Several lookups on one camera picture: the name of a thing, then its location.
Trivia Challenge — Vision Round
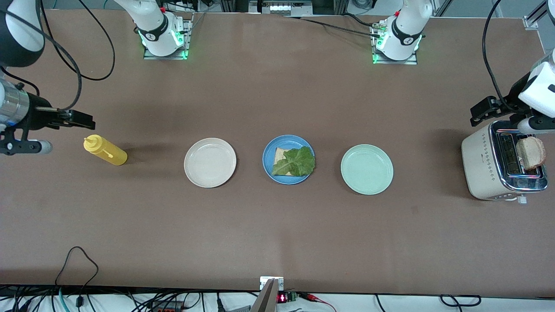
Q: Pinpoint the yellow mustard squeeze bottle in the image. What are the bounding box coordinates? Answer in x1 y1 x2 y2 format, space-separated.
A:
83 134 128 166

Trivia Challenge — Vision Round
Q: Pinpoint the green lettuce leaf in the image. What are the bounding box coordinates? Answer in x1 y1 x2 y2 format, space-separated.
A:
271 146 316 177

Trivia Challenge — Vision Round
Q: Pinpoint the light green round plate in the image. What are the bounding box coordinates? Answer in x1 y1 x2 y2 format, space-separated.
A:
340 144 394 195

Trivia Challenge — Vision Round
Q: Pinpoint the beige round plate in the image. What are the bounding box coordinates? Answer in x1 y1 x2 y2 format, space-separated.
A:
184 138 237 189

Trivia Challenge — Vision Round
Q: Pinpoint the blue round plate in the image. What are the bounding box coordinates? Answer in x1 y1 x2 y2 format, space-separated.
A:
262 134 316 185

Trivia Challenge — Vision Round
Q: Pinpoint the beige chrome toaster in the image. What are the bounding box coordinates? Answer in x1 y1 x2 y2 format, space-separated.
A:
461 120 549 204

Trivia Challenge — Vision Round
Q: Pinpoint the white vented box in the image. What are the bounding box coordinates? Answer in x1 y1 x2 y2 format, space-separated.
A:
249 0 313 16

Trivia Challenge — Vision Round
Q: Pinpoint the red clip lead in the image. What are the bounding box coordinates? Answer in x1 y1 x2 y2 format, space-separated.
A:
301 292 336 312

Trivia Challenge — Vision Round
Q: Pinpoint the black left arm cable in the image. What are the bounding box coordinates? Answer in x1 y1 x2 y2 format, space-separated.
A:
481 0 512 104

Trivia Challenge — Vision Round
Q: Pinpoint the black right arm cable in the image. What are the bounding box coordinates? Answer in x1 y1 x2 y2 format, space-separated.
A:
0 0 116 111

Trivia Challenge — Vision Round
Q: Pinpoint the aluminium table corner bracket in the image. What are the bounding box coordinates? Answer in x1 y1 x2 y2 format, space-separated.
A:
522 0 551 30

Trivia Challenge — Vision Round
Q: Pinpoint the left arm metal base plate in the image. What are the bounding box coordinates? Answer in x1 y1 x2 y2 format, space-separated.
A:
372 22 419 65

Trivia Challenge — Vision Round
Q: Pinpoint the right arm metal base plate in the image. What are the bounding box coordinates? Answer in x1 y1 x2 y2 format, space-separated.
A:
143 12 192 60

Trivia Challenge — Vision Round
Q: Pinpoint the thin black looped cable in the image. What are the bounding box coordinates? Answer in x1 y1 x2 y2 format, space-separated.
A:
54 246 99 304

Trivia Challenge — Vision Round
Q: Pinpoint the black cable to arm base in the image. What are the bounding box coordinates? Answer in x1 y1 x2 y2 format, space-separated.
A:
282 12 384 39

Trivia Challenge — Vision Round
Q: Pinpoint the coiled black cable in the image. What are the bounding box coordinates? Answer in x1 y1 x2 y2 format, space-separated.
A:
440 294 482 306

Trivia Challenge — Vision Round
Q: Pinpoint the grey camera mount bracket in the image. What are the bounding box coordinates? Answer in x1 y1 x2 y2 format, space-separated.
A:
251 276 284 312

